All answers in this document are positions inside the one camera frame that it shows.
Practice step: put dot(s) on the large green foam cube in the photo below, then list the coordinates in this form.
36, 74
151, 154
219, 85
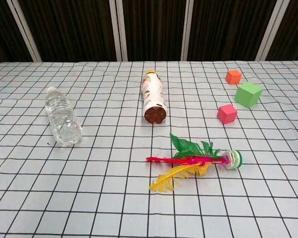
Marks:
247, 95

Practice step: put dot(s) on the colourful feather shuttlecock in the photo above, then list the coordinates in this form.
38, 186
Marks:
234, 161

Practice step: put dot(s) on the clear plastic water bottle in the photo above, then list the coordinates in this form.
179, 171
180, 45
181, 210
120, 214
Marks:
62, 119

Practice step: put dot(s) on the white partition frame post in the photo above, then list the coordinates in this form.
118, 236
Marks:
27, 32
119, 29
188, 29
268, 32

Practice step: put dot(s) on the small orange foam cube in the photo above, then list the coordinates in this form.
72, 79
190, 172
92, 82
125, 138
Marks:
233, 77

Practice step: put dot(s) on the white black-grid tablecloth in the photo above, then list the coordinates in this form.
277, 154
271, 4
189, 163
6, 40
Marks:
114, 198

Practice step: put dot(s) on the small pink foam cube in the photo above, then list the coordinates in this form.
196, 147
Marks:
226, 114

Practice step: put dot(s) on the white labelled drink bottle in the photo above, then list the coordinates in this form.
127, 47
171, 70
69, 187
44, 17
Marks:
152, 99

